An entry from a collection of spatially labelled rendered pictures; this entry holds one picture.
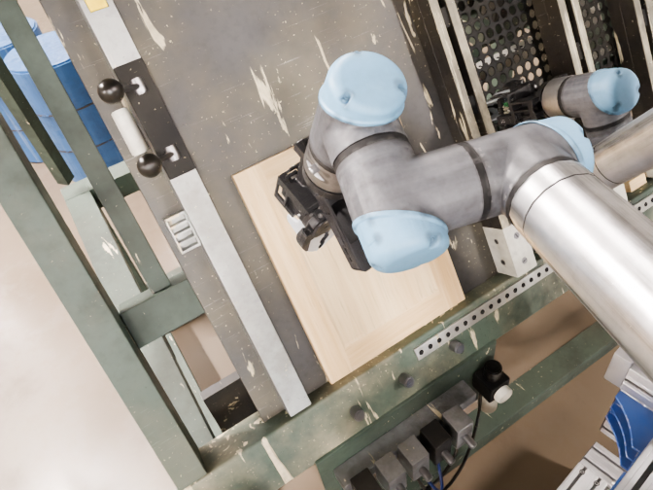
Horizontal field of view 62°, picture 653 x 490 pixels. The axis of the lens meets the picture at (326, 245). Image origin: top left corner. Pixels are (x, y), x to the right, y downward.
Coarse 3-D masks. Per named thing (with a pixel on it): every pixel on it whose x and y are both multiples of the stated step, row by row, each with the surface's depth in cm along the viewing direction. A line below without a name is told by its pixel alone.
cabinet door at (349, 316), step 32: (288, 160) 105; (256, 192) 103; (256, 224) 104; (288, 224) 107; (288, 256) 107; (320, 256) 110; (448, 256) 122; (288, 288) 108; (320, 288) 111; (352, 288) 114; (384, 288) 117; (416, 288) 121; (448, 288) 124; (320, 320) 112; (352, 320) 115; (384, 320) 118; (416, 320) 121; (320, 352) 113; (352, 352) 116
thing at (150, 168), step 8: (168, 152) 92; (176, 152) 93; (144, 160) 82; (152, 160) 82; (160, 160) 84; (144, 168) 82; (152, 168) 82; (160, 168) 83; (144, 176) 83; (152, 176) 83
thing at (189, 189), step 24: (96, 24) 87; (120, 24) 88; (120, 48) 89; (192, 192) 97; (192, 216) 97; (216, 216) 99; (216, 240) 99; (216, 264) 100; (240, 264) 102; (240, 288) 102; (240, 312) 103; (264, 312) 105; (264, 336) 106; (264, 360) 106; (288, 360) 108; (288, 384) 109; (288, 408) 110
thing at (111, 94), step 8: (104, 80) 79; (112, 80) 79; (136, 80) 89; (104, 88) 78; (112, 88) 78; (120, 88) 79; (128, 88) 85; (136, 88) 88; (144, 88) 89; (104, 96) 79; (112, 96) 79; (120, 96) 80
